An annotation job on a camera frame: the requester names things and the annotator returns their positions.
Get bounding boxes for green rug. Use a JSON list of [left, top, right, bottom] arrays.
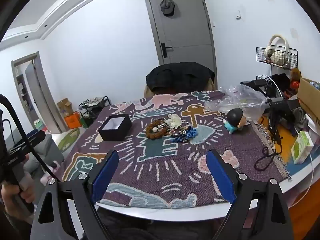
[[57, 127, 81, 153]]

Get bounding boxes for person's left forearm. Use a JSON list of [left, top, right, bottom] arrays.
[[0, 211, 33, 240]]

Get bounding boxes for black bag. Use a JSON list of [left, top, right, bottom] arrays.
[[271, 74, 291, 98]]

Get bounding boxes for black jacket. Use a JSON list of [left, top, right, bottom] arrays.
[[146, 62, 215, 94]]

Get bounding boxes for brown bead bracelet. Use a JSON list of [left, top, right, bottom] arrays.
[[145, 119, 170, 139]]

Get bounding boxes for green white carton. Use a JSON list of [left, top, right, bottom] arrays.
[[290, 131, 314, 165]]

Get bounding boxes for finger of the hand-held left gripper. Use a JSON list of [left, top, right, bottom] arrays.
[[24, 131, 47, 147], [0, 147, 27, 167]]

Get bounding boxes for black door handle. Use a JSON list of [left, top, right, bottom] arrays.
[[161, 42, 172, 58]]

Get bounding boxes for tan chair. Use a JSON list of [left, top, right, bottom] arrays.
[[143, 79, 218, 98]]

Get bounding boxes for small cardboard boxes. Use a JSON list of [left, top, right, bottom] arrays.
[[57, 97, 74, 117]]

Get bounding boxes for blue bead necklace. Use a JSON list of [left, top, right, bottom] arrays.
[[171, 126, 199, 144]]

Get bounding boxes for grey storage stool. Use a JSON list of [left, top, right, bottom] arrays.
[[24, 133, 65, 178]]

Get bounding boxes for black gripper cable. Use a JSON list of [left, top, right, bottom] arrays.
[[0, 94, 62, 182]]

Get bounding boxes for orange box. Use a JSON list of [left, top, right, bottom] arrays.
[[64, 112, 82, 130]]

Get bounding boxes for brown plush toy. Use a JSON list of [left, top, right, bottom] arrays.
[[290, 68, 302, 89]]

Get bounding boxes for black jewelry box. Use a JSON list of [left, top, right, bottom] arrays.
[[98, 114, 132, 142]]

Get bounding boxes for person's left hand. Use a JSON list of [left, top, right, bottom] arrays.
[[0, 177, 36, 220]]

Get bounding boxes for black wire rack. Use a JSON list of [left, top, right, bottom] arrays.
[[256, 38, 298, 98]]

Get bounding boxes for black shoe rack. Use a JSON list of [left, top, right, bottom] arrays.
[[78, 96, 112, 128]]

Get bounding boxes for purple printed blanket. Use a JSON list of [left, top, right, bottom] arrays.
[[60, 90, 292, 209]]

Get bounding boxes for large cardboard box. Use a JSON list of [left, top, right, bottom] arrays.
[[297, 77, 320, 123]]

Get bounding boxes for black white bead bracelet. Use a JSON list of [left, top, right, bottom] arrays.
[[164, 122, 190, 137]]

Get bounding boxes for black cord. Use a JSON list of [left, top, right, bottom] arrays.
[[254, 146, 282, 171]]

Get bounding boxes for grey cap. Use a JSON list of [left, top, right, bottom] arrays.
[[160, 0, 179, 17]]

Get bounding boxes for clear plastic bag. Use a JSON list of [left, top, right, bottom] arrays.
[[204, 84, 267, 120]]

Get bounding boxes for open grey door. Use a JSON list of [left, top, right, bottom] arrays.
[[25, 60, 63, 134]]

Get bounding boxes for black-haired toy figurine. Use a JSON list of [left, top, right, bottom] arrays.
[[223, 108, 248, 134]]

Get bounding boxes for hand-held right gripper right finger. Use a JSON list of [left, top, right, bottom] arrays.
[[205, 149, 293, 240]]

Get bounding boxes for black folding stand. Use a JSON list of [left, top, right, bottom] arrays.
[[267, 97, 300, 153]]

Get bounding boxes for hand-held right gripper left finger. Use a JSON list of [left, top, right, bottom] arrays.
[[30, 149, 120, 240]]

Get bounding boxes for white headphones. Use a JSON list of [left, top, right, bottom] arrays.
[[265, 34, 290, 55]]

